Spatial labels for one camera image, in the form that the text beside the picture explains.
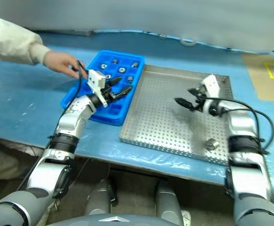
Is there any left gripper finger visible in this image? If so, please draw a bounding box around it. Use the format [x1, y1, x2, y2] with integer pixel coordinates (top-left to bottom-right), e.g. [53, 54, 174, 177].
[108, 76, 123, 87]
[114, 85, 133, 98]

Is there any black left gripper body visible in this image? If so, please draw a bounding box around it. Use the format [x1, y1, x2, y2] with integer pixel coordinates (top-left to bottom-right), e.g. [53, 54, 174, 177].
[101, 86, 118, 104]

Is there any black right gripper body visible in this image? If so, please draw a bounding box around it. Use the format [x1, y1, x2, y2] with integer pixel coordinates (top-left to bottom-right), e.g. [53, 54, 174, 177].
[193, 87, 207, 112]

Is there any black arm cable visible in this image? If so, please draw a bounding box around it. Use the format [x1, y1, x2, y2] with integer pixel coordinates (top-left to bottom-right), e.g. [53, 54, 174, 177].
[63, 60, 89, 113]
[195, 94, 274, 155]

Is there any blue plastic compartment tray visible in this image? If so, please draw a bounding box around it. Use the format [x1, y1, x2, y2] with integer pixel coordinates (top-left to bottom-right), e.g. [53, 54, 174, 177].
[60, 49, 145, 127]

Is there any person's bare hand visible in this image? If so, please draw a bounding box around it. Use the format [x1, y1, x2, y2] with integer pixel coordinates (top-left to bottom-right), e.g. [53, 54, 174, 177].
[44, 51, 81, 80]

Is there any perforated metal tray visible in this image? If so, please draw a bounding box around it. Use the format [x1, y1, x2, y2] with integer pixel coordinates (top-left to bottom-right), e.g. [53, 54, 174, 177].
[119, 65, 234, 167]

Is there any grey power strip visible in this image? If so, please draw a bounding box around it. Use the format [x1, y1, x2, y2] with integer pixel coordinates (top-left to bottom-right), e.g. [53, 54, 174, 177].
[33, 30, 95, 37]

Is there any brown cardboard sheet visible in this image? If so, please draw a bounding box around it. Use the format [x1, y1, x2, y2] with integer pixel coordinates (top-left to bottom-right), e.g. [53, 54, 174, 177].
[242, 52, 274, 103]

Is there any grey rounded robot leg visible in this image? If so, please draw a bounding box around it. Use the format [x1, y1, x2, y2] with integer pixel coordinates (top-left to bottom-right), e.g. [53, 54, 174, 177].
[155, 181, 184, 226]
[85, 179, 118, 216]

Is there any white rounded floor object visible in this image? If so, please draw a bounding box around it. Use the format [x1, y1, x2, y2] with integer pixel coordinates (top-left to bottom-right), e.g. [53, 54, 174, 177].
[181, 210, 191, 226]

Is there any grey robot chest with emblem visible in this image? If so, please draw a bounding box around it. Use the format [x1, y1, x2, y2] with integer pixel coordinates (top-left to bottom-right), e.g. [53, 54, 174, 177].
[46, 213, 162, 226]

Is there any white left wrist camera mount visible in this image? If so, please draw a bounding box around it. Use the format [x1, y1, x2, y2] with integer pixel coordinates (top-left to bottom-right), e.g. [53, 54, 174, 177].
[87, 69, 109, 108]

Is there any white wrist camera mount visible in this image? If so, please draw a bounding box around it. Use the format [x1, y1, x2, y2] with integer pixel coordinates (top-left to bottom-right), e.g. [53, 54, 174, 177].
[201, 74, 221, 98]
[87, 69, 109, 108]

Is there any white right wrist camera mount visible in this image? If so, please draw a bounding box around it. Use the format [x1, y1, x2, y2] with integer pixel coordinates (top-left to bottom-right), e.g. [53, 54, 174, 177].
[201, 74, 221, 98]

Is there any white tape ring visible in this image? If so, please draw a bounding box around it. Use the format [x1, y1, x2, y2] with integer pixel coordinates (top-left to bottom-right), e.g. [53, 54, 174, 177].
[179, 37, 196, 47]

